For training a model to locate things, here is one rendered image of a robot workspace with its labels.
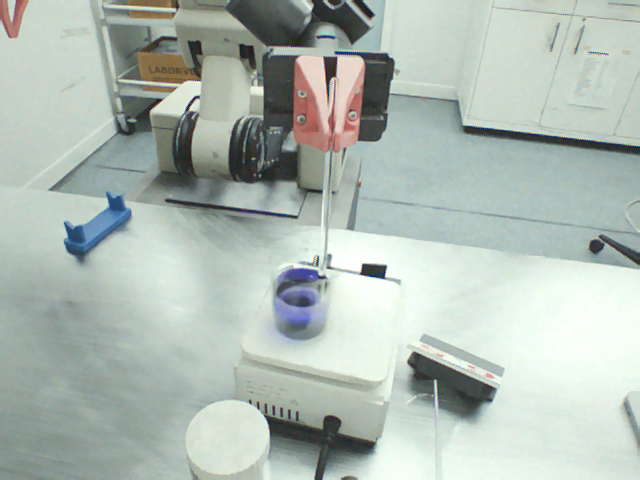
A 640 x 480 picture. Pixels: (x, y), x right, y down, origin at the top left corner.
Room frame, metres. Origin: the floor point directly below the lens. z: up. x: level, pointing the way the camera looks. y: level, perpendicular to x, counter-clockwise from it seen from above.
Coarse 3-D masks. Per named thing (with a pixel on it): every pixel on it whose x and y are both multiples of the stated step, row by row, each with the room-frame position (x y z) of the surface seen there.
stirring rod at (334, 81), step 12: (336, 84) 0.30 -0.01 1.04; (336, 96) 0.30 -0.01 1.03; (336, 108) 0.30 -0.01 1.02; (324, 168) 0.30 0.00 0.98; (324, 180) 0.30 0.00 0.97; (324, 192) 0.30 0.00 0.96; (324, 204) 0.30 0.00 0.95; (324, 216) 0.30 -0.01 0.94; (324, 228) 0.30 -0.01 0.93; (324, 240) 0.30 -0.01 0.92; (324, 252) 0.30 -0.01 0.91; (324, 264) 0.30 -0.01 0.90; (324, 276) 0.30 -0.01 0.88
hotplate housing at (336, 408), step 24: (240, 360) 0.26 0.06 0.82; (240, 384) 0.25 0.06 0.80; (264, 384) 0.25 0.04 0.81; (288, 384) 0.25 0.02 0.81; (312, 384) 0.25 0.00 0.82; (336, 384) 0.24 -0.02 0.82; (384, 384) 0.25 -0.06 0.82; (264, 408) 0.25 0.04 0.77; (288, 408) 0.25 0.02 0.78; (312, 408) 0.24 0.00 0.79; (336, 408) 0.24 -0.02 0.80; (360, 408) 0.23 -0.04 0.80; (384, 408) 0.23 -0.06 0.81; (336, 432) 0.23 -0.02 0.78; (360, 432) 0.23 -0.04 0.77
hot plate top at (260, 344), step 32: (352, 288) 0.34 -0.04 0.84; (384, 288) 0.34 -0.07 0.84; (256, 320) 0.29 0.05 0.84; (352, 320) 0.30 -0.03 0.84; (384, 320) 0.30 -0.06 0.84; (256, 352) 0.26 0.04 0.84; (288, 352) 0.26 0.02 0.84; (320, 352) 0.26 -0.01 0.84; (352, 352) 0.26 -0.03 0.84; (384, 352) 0.26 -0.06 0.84
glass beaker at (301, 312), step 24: (288, 240) 0.31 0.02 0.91; (312, 240) 0.31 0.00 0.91; (288, 264) 0.31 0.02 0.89; (312, 264) 0.31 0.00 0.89; (336, 264) 0.29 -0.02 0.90; (288, 288) 0.27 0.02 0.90; (312, 288) 0.27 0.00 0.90; (288, 312) 0.27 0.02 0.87; (312, 312) 0.27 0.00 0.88; (288, 336) 0.27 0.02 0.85; (312, 336) 0.27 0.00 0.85
